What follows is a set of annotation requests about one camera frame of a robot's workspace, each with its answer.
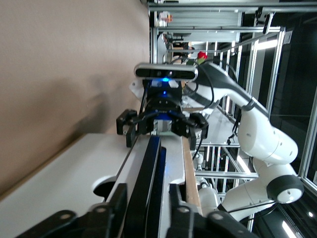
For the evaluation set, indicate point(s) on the brown table cover sheet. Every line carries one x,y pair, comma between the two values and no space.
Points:
49,62

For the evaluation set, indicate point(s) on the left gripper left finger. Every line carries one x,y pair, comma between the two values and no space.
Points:
116,203

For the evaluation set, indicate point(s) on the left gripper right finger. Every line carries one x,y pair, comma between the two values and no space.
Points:
177,203

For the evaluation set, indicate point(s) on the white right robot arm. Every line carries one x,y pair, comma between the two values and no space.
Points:
267,138

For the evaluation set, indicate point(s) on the wooden drawer cabinet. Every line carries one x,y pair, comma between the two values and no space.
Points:
190,173

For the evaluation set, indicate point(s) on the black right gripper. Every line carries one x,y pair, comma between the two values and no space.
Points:
163,104

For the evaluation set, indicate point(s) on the aluminium profile frame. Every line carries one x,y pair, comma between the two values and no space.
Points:
155,44

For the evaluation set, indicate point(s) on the red round knob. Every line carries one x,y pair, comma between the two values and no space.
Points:
202,55

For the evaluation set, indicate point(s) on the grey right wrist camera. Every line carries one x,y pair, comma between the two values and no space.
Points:
148,73

